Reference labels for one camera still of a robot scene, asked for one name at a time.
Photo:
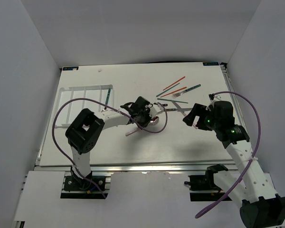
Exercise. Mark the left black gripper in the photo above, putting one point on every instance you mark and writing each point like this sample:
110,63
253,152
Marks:
148,113

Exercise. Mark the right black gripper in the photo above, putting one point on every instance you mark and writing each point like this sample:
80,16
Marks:
198,110

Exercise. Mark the pink handled spoon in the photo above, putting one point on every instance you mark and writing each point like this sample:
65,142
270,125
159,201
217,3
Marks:
154,121

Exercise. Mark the pink handled knife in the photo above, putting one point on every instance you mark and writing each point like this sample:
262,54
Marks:
178,107

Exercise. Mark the green handled spoon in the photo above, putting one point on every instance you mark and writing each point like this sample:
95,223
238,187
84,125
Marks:
107,99

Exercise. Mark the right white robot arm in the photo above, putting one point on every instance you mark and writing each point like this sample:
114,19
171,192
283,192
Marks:
260,205

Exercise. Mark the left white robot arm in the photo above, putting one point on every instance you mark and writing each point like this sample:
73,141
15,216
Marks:
84,131

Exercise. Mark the lower green chopstick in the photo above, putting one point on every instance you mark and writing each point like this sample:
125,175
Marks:
171,100

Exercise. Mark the short orange chopstick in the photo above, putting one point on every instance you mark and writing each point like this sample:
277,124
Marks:
183,88

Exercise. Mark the long orange chopstick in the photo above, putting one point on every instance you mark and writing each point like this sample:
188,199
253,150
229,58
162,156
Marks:
177,81

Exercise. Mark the white utensil tray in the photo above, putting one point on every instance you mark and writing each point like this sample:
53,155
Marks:
71,110

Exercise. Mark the right blue corner label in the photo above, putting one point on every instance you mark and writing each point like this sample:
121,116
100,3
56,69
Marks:
210,64

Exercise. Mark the green handled fork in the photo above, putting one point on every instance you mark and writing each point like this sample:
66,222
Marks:
185,91

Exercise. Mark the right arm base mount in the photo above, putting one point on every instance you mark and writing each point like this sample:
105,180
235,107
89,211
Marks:
201,191

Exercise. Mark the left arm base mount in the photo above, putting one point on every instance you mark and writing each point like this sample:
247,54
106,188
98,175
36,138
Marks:
76,189

